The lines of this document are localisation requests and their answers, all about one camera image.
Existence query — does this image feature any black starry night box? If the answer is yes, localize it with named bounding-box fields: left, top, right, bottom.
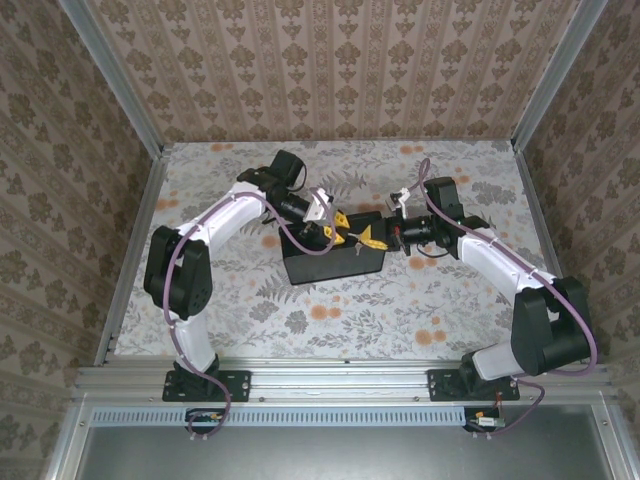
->
left=279, top=210, right=389, bottom=287

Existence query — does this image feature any floral table cover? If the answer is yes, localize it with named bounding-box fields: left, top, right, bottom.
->
left=114, top=140, right=574, bottom=361

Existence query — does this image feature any grey metal panel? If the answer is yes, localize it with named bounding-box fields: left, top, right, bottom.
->
left=74, top=424, right=616, bottom=480

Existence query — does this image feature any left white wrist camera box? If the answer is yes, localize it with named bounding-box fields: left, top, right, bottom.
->
left=302, top=188, right=335, bottom=223

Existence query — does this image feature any aluminium side rail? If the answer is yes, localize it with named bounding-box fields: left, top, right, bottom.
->
left=513, top=142, right=592, bottom=365
left=93, top=149, right=174, bottom=366

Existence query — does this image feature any long aluminium base rail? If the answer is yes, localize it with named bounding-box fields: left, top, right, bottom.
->
left=74, top=363, right=616, bottom=401

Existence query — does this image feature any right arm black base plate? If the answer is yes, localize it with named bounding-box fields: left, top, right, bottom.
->
left=427, top=368, right=521, bottom=403

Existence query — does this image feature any aluminium corner post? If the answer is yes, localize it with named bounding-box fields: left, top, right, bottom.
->
left=510, top=0, right=610, bottom=151
left=57, top=0, right=166, bottom=159

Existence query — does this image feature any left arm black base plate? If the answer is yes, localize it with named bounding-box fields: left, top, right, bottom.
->
left=162, top=368, right=252, bottom=403

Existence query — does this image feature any slotted grey cable duct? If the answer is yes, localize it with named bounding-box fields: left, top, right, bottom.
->
left=91, top=405, right=469, bottom=428

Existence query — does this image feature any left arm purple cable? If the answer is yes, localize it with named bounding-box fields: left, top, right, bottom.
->
left=164, top=187, right=337, bottom=441

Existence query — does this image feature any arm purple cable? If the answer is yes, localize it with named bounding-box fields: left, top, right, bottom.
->
left=407, top=158, right=599, bottom=438
left=164, top=187, right=337, bottom=441

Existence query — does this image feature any black cable connector block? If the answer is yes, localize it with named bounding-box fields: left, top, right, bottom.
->
left=463, top=407, right=506, bottom=434
left=185, top=407, right=232, bottom=435

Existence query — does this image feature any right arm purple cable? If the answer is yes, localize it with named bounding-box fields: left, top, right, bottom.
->
left=407, top=158, right=599, bottom=438

